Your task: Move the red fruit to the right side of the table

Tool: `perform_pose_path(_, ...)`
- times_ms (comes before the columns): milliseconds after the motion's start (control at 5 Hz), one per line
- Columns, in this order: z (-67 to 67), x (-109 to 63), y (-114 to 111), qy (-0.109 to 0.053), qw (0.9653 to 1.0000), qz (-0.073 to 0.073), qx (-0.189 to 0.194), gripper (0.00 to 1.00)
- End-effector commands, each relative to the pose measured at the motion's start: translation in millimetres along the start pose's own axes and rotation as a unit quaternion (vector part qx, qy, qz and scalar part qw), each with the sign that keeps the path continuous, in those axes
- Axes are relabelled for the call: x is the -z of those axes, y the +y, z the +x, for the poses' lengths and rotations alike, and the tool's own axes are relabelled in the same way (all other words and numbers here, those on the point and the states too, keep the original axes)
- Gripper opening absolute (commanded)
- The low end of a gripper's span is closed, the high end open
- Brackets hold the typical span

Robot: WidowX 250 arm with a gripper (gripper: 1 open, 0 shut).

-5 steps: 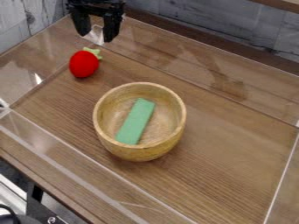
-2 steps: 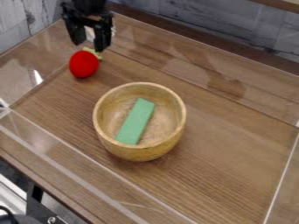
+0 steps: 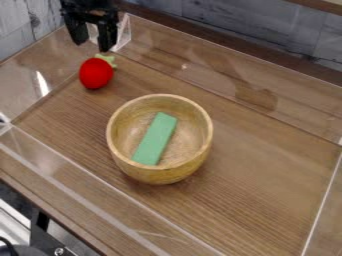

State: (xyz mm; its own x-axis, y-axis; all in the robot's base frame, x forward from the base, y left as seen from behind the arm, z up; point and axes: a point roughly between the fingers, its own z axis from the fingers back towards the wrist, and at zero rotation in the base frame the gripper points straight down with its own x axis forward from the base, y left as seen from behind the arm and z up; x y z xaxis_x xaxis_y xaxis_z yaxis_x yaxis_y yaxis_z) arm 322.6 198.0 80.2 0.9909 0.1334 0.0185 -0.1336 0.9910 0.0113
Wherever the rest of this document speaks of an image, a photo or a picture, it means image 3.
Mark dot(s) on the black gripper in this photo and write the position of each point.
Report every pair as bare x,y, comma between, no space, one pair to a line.
79,11

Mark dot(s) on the red toy strawberry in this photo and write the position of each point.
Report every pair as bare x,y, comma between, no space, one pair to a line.
96,71

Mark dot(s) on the wooden bowl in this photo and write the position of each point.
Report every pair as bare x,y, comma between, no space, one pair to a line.
187,148

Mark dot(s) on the green rectangular block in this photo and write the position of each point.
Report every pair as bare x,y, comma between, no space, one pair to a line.
155,139

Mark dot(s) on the black metal table leg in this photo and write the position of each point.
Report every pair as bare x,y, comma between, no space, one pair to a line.
52,239

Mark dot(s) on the clear acrylic corner bracket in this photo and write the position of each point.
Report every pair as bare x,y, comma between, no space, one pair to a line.
123,32

